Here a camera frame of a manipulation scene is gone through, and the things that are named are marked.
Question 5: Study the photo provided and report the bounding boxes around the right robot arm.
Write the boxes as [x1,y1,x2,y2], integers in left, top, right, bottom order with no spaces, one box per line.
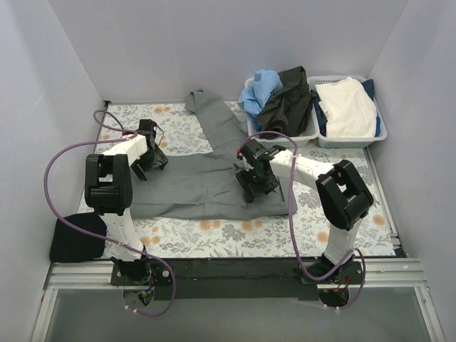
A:
[236,139,374,283]

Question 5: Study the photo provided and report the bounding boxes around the grey long sleeve shirt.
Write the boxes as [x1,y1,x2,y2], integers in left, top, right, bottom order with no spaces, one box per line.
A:
[130,90,297,220]

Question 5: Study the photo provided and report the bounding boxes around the navy blue folded garment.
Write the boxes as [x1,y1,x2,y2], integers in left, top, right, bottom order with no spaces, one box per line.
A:
[309,78,383,136]

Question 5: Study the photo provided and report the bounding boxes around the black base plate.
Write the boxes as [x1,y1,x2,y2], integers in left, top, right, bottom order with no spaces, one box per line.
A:
[110,258,362,301]

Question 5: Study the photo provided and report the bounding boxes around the dark striped shirt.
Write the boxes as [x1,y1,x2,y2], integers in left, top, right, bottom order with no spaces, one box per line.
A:
[256,66,313,137]

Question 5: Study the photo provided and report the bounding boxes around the light blue shirt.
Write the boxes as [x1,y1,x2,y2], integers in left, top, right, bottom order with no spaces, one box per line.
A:
[238,69,283,121]

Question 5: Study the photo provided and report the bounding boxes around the floral table cloth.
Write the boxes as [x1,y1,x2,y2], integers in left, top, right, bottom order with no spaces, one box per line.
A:
[108,103,395,259]

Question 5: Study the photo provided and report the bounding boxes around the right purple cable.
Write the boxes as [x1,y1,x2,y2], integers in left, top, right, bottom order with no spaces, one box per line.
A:
[237,130,366,311]

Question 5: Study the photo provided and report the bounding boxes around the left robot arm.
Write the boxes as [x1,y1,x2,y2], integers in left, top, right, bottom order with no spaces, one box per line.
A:
[85,119,168,285]

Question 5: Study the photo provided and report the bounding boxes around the black folded shirt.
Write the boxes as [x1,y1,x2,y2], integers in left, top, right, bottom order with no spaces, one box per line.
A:
[49,212,107,263]

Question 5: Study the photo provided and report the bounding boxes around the right white plastic basket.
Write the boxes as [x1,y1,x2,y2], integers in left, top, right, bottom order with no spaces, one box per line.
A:
[307,75,388,148]

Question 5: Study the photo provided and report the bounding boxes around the aluminium frame rail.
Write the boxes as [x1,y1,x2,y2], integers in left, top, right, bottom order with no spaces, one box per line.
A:
[44,258,428,289]

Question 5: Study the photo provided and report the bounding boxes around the cream white folded shirt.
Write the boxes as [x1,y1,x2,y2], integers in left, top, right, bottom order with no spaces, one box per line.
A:
[315,76,378,138]

